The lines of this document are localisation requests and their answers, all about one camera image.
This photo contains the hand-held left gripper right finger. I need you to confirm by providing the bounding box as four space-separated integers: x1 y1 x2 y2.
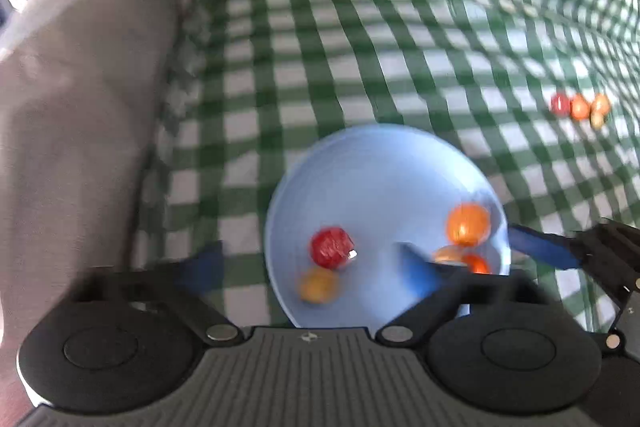
375 241 551 348

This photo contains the green checkered cloth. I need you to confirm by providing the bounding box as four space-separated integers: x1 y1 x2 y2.
130 0 640 408

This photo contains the light blue plate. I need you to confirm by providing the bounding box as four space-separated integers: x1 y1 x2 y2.
264 123 512 330

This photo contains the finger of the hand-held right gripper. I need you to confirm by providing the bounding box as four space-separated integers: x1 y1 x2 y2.
507 218 640 308

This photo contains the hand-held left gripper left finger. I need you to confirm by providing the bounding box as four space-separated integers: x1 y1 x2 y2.
62 241 246 348

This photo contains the yellow-orange tomato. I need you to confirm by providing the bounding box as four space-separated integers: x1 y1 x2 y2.
298 268 341 305

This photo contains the orange cherry tomato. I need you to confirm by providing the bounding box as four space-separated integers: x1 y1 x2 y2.
446 203 492 247
570 94 592 122
460 253 492 275

